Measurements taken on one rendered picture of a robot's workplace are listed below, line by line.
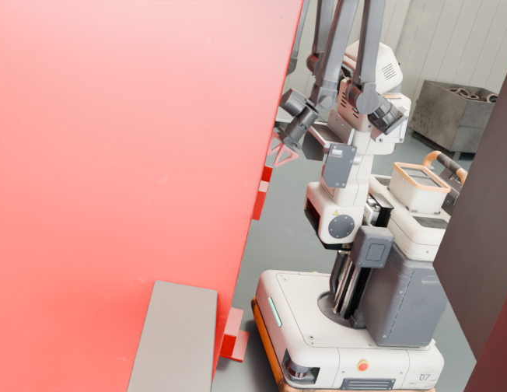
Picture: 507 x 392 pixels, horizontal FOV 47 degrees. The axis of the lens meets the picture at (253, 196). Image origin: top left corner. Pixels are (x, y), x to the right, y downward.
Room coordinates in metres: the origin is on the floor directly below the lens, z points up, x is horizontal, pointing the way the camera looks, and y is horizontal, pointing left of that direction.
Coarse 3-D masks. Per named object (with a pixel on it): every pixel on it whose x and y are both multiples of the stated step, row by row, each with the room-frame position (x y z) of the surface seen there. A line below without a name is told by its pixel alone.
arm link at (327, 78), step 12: (348, 0) 1.77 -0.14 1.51; (336, 12) 1.79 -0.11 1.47; (348, 12) 1.78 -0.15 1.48; (336, 24) 1.77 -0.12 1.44; (348, 24) 1.78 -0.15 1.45; (336, 36) 1.77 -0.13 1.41; (348, 36) 1.78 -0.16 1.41; (336, 48) 1.77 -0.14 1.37; (324, 60) 1.78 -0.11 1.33; (336, 60) 1.78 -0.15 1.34; (324, 72) 1.77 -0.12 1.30; (336, 72) 1.78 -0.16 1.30; (324, 84) 1.76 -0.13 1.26; (336, 84) 1.77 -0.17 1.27; (312, 96) 1.80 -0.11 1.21
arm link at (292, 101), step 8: (288, 96) 1.74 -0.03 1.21; (296, 96) 1.75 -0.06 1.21; (304, 96) 1.76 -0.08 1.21; (328, 96) 1.75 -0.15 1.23; (280, 104) 1.75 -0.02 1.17; (288, 104) 1.74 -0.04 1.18; (296, 104) 1.74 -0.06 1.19; (312, 104) 1.76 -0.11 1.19; (320, 104) 1.75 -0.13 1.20; (328, 104) 1.75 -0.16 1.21; (288, 112) 1.75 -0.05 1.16; (296, 112) 1.75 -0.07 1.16; (320, 112) 1.76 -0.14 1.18
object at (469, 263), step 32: (480, 160) 0.74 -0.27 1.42; (480, 192) 0.70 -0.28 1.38; (448, 224) 0.76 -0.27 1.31; (480, 224) 0.67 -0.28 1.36; (448, 256) 0.72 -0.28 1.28; (480, 256) 0.63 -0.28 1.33; (448, 288) 0.68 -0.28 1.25; (480, 288) 0.60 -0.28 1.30; (480, 320) 0.57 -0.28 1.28; (480, 352) 0.55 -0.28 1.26
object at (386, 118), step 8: (384, 96) 1.86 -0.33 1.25; (384, 104) 1.83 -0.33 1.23; (392, 104) 1.85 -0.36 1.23; (376, 112) 1.82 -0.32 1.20; (384, 112) 1.82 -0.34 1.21; (392, 112) 1.83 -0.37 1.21; (400, 112) 1.85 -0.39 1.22; (376, 120) 1.83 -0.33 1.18; (384, 120) 1.82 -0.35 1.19; (392, 120) 1.83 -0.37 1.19; (400, 120) 1.82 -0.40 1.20; (384, 128) 1.82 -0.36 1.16; (392, 128) 1.81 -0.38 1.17
